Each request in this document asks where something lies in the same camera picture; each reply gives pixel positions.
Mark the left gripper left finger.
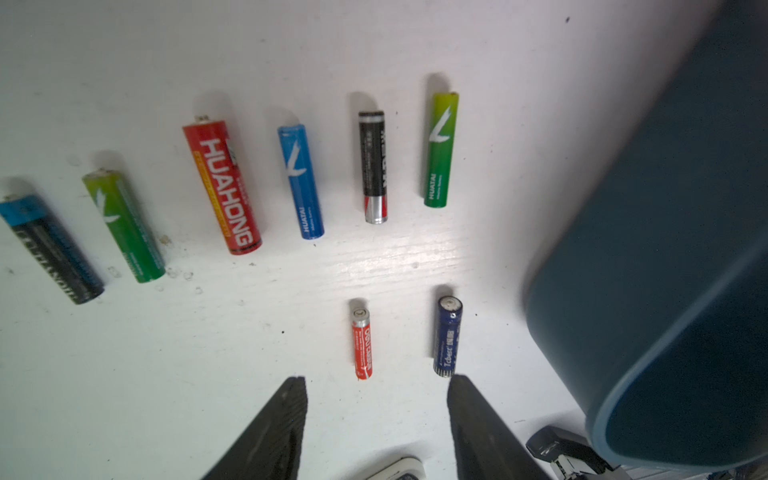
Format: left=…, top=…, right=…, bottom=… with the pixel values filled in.
left=204, top=377, right=308, bottom=480

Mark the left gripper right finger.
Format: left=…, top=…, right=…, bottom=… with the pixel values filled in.
left=447, top=375, right=534, bottom=479

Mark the teal plastic storage box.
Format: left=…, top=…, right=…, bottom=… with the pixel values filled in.
left=526, top=1, right=767, bottom=472

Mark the green AAA battery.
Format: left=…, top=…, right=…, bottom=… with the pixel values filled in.
left=424, top=92, right=460, bottom=208
left=82, top=169, right=166, bottom=283

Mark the red left-row AAA battery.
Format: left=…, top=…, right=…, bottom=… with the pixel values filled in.
left=183, top=116, right=262, bottom=255

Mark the blue left-row AAA battery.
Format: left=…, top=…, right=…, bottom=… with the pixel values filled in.
left=277, top=124, right=325, bottom=240

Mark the dark outermost battery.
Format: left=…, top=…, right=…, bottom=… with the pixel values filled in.
left=1, top=195, right=105, bottom=305

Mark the dark AAA battery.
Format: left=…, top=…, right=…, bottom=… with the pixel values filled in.
left=358, top=110, right=388, bottom=225

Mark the white oblong case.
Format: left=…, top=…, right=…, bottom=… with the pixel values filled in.
left=366, top=457, right=427, bottom=480

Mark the black stapler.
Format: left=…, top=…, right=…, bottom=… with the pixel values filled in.
left=525, top=426, right=631, bottom=480

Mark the dark blue battery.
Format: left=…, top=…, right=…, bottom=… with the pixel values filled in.
left=433, top=295, right=463, bottom=377

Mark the red carbon battery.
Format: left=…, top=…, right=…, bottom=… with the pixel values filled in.
left=351, top=308, right=373, bottom=380

